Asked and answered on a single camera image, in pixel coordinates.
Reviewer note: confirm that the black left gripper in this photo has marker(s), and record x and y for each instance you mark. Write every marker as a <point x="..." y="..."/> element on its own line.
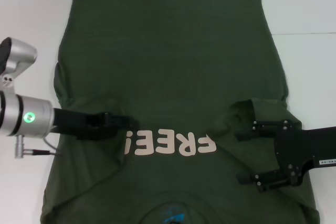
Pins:
<point x="78" y="124"/>

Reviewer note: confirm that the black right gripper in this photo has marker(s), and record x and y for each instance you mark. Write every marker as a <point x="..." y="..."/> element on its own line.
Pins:
<point x="304" y="150"/>

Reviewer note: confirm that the dark green printed T-shirt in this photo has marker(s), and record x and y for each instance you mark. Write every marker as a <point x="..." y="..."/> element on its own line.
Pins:
<point x="170" y="64"/>

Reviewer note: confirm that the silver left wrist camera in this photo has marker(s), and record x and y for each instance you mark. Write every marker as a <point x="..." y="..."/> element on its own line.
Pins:
<point x="18" y="53"/>

